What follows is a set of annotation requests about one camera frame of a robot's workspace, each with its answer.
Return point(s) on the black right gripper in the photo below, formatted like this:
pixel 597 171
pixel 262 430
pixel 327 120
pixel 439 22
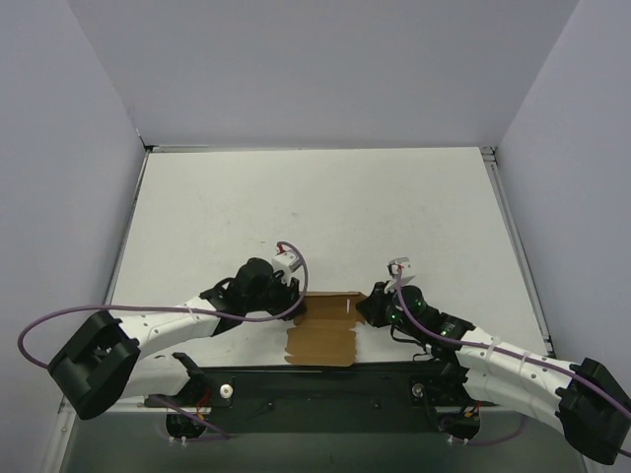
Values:
pixel 377 303

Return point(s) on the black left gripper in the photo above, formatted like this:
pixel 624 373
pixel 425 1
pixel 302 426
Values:
pixel 291 296

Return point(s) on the brown paper box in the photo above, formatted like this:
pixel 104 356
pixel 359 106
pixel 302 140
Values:
pixel 325 336

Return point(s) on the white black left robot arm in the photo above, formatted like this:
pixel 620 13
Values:
pixel 110 358

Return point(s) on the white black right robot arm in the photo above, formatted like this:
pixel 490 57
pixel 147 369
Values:
pixel 584 401

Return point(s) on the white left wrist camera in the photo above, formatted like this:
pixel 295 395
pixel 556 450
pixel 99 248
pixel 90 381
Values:
pixel 287 262

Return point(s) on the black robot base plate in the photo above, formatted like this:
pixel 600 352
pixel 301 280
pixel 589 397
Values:
pixel 379 398

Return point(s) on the aluminium table edge rail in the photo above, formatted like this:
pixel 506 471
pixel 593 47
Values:
pixel 489 158

